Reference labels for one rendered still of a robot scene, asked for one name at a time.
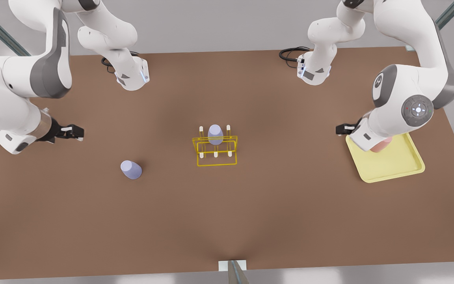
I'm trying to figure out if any pink cup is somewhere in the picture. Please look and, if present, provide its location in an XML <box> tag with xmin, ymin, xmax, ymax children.
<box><xmin>370</xmin><ymin>138</ymin><xmax>392</xmax><ymax>153</ymax></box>

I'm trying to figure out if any pale yellow tray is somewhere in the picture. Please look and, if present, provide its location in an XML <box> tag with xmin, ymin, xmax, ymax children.
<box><xmin>346</xmin><ymin>133</ymin><xmax>426</xmax><ymax>183</ymax></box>

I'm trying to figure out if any lavender cup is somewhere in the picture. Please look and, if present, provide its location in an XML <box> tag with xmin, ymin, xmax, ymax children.
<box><xmin>121</xmin><ymin>160</ymin><xmax>143</xmax><ymax>180</ymax></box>
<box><xmin>208</xmin><ymin>124</ymin><xmax>224</xmax><ymax>146</ymax></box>

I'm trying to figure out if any black cable loop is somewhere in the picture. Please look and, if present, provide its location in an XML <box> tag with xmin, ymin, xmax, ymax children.
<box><xmin>279</xmin><ymin>47</ymin><xmax>313</xmax><ymax>69</ymax></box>
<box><xmin>101</xmin><ymin>51</ymin><xmax>140</xmax><ymax>74</ymax></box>

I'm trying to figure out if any yellow wire cup rack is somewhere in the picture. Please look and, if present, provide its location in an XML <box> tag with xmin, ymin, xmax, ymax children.
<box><xmin>192</xmin><ymin>125</ymin><xmax>238</xmax><ymax>167</ymax></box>

